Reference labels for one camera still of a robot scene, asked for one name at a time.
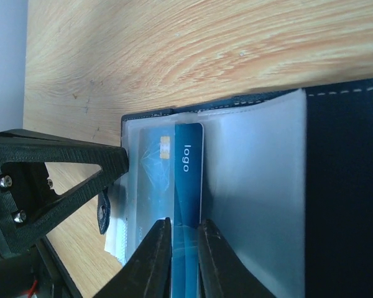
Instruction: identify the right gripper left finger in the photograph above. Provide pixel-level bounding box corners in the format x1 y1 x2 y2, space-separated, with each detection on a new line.
95 217 172 298

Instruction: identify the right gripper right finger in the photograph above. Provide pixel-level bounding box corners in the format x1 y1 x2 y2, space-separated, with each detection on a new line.
198 219 274 297

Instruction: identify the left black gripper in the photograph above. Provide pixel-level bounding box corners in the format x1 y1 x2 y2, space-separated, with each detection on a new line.
0 129 129 297

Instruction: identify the navy blue card holder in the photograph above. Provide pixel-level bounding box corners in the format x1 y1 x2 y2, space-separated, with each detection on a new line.
99 79 373 297

